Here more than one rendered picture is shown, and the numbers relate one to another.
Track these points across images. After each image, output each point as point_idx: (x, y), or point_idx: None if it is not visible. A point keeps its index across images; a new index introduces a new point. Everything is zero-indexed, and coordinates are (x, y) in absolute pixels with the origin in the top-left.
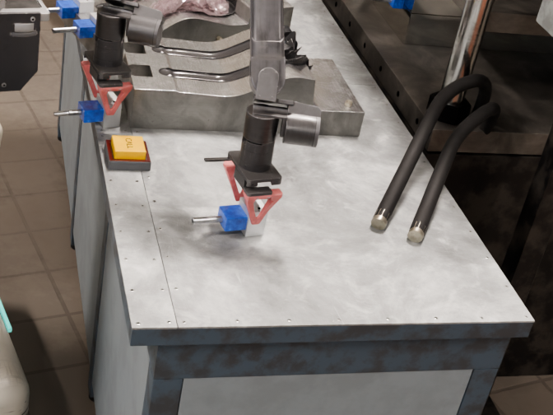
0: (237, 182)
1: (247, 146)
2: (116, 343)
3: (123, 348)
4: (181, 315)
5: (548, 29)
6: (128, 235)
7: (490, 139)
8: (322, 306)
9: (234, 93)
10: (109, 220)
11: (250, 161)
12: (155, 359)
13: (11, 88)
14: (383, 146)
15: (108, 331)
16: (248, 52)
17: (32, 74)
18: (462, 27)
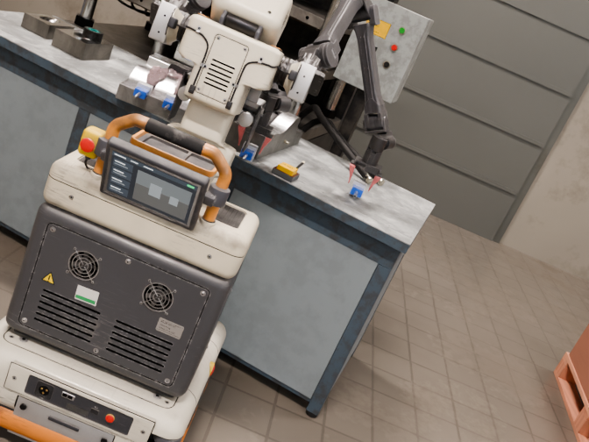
0: (318, 175)
1: (376, 154)
2: (271, 279)
3: (294, 276)
4: (407, 235)
5: (344, 80)
6: (346, 210)
7: (304, 135)
8: (412, 217)
9: (280, 131)
10: (322, 206)
11: (376, 161)
12: (393, 260)
13: (246, 147)
14: (309, 146)
15: (237, 279)
16: None
17: (251, 137)
18: None
